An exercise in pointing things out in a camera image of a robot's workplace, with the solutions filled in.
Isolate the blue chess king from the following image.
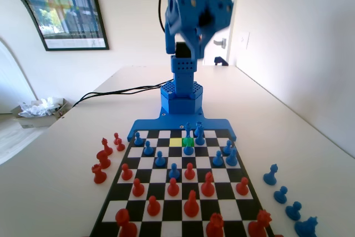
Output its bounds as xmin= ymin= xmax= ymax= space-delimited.
xmin=184 ymin=122 xmax=194 ymax=139

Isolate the cardboard box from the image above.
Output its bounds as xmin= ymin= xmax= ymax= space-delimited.
xmin=11 ymin=97 xmax=70 ymax=129

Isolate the red chess bishop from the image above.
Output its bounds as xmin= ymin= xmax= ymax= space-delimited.
xmin=100 ymin=137 xmax=114 ymax=157
xmin=183 ymin=189 xmax=200 ymax=218

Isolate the red chess rook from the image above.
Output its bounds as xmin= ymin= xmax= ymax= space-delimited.
xmin=115 ymin=208 xmax=138 ymax=237
xmin=91 ymin=164 xmax=108 ymax=185

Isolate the black framed poster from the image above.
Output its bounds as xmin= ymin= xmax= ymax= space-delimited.
xmin=0 ymin=0 xmax=110 ymax=52

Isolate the blue chess queen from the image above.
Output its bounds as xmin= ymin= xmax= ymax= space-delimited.
xmin=194 ymin=122 xmax=206 ymax=147

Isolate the blue wrist camera housing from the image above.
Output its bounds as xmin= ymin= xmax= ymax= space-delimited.
xmin=164 ymin=0 xmax=184 ymax=34

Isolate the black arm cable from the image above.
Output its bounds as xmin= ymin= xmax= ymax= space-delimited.
xmin=158 ymin=0 xmax=167 ymax=34

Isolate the crumpled white plastic wrap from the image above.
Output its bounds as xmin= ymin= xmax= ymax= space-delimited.
xmin=18 ymin=97 xmax=63 ymax=118

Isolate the white door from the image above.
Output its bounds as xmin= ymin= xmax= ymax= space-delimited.
xmin=204 ymin=0 xmax=239 ymax=67

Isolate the black power cable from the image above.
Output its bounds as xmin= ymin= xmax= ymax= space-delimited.
xmin=72 ymin=80 xmax=171 ymax=108
xmin=83 ymin=94 xmax=163 ymax=102

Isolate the white light switch plate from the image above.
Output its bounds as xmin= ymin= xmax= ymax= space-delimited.
xmin=240 ymin=32 xmax=250 ymax=51

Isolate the blue chess bishop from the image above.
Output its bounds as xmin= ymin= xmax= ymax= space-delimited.
xmin=225 ymin=147 xmax=238 ymax=167
xmin=182 ymin=136 xmax=194 ymax=156

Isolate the white arched panel dark rim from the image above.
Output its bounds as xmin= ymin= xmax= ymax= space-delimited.
xmin=0 ymin=0 xmax=41 ymax=104

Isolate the black white chessboard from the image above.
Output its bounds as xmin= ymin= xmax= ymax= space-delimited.
xmin=88 ymin=129 xmax=275 ymax=237

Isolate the red chess king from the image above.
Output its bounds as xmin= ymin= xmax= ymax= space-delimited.
xmin=205 ymin=213 xmax=225 ymax=237

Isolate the blue base mounting plate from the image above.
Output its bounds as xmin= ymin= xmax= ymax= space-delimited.
xmin=126 ymin=105 xmax=237 ymax=143

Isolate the blue table clamp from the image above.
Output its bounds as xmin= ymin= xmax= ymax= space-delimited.
xmin=214 ymin=56 xmax=230 ymax=67

